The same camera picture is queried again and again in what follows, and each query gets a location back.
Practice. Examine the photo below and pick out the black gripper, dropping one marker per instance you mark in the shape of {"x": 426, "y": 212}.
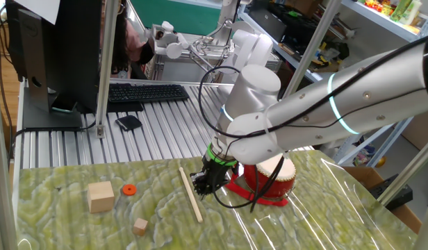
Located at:
{"x": 215, "y": 172}

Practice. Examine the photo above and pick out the pale wooden drumstick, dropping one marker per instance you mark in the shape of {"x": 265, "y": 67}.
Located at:
{"x": 196, "y": 208}

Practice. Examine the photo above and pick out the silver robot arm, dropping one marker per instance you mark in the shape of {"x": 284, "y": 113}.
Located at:
{"x": 339, "y": 114}

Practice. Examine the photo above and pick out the red drum white skin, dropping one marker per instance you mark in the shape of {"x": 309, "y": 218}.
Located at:
{"x": 276, "y": 184}

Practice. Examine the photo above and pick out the green marble pattern mat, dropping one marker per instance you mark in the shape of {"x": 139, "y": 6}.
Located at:
{"x": 158, "y": 222}

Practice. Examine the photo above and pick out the small wooden cube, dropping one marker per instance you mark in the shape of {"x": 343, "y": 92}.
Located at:
{"x": 140, "y": 227}

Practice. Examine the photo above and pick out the black wallet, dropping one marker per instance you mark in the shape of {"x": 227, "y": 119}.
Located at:
{"x": 129, "y": 122}

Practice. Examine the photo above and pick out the large wooden block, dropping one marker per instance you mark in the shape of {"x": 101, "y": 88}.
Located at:
{"x": 101, "y": 198}

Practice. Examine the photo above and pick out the black keyboard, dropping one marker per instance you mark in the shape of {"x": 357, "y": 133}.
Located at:
{"x": 148, "y": 93}

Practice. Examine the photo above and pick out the black flat pad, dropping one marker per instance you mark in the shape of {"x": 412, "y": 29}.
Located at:
{"x": 125, "y": 107}

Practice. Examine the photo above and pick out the aluminium equipment case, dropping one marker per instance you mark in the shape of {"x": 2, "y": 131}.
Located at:
{"x": 179, "y": 73}

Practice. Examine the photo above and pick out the white foam blocks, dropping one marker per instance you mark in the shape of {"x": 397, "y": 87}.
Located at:
{"x": 339, "y": 151}

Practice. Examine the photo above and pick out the colourful toy pile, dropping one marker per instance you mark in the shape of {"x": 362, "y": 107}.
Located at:
{"x": 363, "y": 156}

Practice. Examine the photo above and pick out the person in pink sweater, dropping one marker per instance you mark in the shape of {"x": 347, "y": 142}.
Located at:
{"x": 118, "y": 45}

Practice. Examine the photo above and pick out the dark grey box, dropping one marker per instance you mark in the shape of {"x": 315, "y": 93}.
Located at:
{"x": 266, "y": 22}

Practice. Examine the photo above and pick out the teal partition board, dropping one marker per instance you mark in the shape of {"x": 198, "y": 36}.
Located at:
{"x": 172, "y": 14}

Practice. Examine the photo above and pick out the yellow ball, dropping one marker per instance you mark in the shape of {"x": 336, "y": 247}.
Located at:
{"x": 380, "y": 162}

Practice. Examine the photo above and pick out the black computer monitor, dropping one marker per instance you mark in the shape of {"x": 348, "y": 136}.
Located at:
{"x": 71, "y": 52}

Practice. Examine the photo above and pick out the black box device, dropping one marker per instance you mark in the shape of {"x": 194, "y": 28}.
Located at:
{"x": 398, "y": 196}

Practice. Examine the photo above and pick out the cardboard box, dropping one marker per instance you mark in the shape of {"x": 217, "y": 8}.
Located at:
{"x": 412, "y": 218}

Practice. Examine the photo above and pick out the white metal shelf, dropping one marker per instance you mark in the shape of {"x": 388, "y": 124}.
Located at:
{"x": 368, "y": 10}

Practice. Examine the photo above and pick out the white paper sheet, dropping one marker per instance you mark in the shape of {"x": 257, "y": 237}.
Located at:
{"x": 42, "y": 8}

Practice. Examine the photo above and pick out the colourful small toys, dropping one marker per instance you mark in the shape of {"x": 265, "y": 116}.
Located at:
{"x": 377, "y": 5}

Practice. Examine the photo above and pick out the green packets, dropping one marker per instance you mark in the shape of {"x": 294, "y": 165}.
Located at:
{"x": 403, "y": 10}

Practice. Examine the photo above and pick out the aluminium frame post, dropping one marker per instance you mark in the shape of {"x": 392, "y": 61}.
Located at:
{"x": 105, "y": 69}
{"x": 405, "y": 173}
{"x": 314, "y": 38}
{"x": 0, "y": 173}

